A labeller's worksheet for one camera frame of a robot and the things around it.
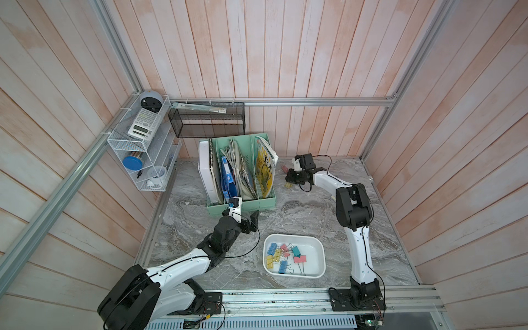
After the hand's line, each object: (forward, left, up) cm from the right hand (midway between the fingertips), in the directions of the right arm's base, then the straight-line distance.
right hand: (284, 175), depth 108 cm
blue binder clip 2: (-46, +3, -3) cm, 46 cm away
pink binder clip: (+7, -1, -2) cm, 8 cm away
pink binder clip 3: (-43, -5, -2) cm, 43 cm away
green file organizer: (+3, +19, +19) cm, 28 cm away
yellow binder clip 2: (-41, +5, -2) cm, 42 cm away
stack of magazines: (-16, +19, +13) cm, 28 cm away
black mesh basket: (+19, +48, +19) cm, 55 cm away
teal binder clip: (-40, -3, -2) cm, 40 cm away
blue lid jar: (-19, +61, +29) cm, 70 cm away
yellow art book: (-5, +10, +16) cm, 20 cm away
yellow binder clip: (-44, +8, -2) cm, 45 cm away
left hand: (-28, +17, +10) cm, 34 cm away
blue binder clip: (-39, +7, -2) cm, 40 cm away
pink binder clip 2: (-40, +2, -1) cm, 40 cm away
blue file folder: (-15, +27, +9) cm, 32 cm away
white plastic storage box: (-37, -10, -3) cm, 38 cm away
